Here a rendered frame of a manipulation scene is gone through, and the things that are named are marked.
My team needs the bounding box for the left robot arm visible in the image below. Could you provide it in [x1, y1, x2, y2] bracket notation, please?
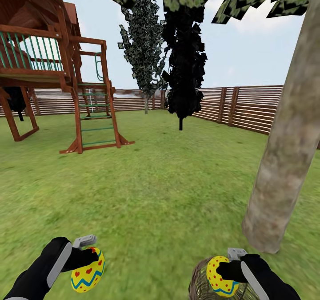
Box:
[3, 235, 99, 300]

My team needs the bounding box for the wicker basket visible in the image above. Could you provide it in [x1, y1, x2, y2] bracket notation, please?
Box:
[188, 257, 213, 300]

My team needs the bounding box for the easter egg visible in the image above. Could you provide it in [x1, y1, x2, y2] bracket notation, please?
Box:
[204, 256, 240, 300]
[71, 247, 105, 292]

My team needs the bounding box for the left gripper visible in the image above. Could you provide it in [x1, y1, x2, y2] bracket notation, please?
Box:
[61, 248, 99, 272]

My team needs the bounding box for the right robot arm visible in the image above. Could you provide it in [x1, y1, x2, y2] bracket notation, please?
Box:
[216, 248, 301, 300]

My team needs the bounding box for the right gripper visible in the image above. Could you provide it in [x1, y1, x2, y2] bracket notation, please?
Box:
[216, 260, 244, 284]

